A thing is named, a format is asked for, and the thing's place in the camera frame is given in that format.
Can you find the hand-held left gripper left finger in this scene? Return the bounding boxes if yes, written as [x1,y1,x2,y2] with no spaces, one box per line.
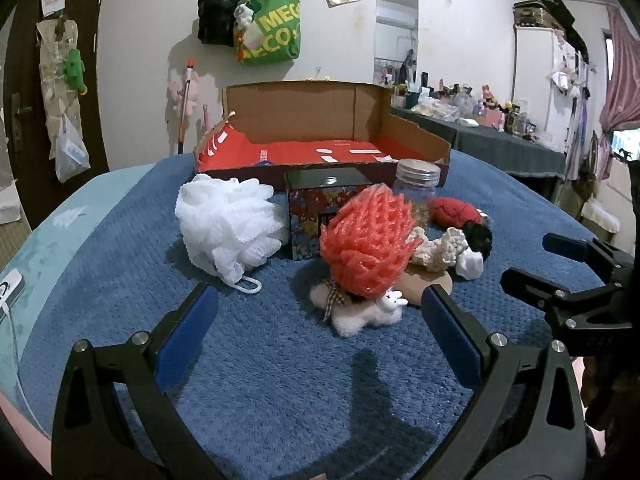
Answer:
[51,281,226,480]

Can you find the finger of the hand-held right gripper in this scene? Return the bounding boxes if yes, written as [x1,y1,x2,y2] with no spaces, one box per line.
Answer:
[500,266,626,331]
[542,232,633,286]

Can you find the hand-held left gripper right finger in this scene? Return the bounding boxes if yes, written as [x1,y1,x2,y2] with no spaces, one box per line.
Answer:
[420,284,588,480]

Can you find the beige round powder puff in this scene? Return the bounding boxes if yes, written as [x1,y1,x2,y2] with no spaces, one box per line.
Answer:
[400,267,454,307]

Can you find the small white sponge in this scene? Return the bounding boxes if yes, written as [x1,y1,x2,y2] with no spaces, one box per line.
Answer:
[454,251,485,279]

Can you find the white plush sheep plaid bow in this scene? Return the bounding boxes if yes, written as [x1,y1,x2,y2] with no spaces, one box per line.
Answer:
[308,277,408,337]

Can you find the red knitted soft toy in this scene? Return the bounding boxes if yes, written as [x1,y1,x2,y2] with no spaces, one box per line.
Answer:
[427,197,485,231]

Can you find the white mesh bath pouf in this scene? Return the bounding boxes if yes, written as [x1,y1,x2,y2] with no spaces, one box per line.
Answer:
[175,173,291,293]

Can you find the orange foam net ball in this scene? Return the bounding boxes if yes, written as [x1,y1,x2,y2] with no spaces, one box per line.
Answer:
[320,182,423,297]

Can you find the brown cardboard box red inside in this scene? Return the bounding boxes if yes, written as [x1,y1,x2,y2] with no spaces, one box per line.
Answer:
[194,80,453,188]

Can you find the person's right hand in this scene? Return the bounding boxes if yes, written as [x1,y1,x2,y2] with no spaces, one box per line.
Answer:
[582,355,640,443]

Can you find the blue textured blanket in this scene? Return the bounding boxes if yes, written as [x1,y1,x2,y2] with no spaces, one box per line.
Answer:
[15,150,621,480]

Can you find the desk with grey cloth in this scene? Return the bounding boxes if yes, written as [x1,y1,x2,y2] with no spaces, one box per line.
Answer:
[390,105,568,181]

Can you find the hanging clothes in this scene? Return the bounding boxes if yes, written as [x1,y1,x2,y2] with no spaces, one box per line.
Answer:
[550,30,601,181]

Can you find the glass jar metal lid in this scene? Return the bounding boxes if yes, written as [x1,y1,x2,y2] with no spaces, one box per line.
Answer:
[392,159,442,231]

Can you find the colourful patterned box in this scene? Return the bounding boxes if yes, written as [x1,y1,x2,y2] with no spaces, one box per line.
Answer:
[285,167,373,262]

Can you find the light teal bedsheet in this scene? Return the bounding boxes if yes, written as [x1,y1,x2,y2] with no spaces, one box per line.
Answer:
[0,164,156,411]

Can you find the pink curtain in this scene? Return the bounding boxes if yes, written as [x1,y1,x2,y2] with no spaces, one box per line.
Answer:
[600,5,640,181]

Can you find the white wardrobe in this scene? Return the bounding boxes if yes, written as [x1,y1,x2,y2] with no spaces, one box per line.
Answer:
[510,25,583,151]

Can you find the clutter of bottles and toiletries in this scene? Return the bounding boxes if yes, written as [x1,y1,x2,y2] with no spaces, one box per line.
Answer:
[392,72,541,141]

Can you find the white charger device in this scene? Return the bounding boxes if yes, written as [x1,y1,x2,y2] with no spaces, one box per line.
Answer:
[0,269,26,306]

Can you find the clear plastic bag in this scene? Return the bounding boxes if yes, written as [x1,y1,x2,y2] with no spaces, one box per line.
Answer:
[54,112,91,183]

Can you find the orange white mop stick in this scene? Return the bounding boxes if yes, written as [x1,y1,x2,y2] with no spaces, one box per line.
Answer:
[177,60,196,156]

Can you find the dark bags atop wardrobe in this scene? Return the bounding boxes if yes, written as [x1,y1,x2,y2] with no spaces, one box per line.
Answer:
[513,0,586,31]

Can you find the pink plush toy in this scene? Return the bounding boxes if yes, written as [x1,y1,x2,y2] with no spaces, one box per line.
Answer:
[167,71,201,113]

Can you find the green frog toy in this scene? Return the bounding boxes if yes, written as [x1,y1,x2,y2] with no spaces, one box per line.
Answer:
[64,48,89,95]

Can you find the beige hanging door organizer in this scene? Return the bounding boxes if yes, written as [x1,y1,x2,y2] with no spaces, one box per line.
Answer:
[36,17,83,126]

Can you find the green tote bag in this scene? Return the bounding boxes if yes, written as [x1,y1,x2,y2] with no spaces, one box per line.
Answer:
[234,0,302,67]

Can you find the black backpack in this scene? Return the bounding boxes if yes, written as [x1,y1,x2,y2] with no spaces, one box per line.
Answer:
[196,0,242,47]

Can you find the metal door handle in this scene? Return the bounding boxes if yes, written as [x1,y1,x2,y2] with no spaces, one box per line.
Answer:
[10,92,23,153]

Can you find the wall mirror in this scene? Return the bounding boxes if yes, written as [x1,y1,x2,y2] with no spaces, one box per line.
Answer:
[374,0,419,86]

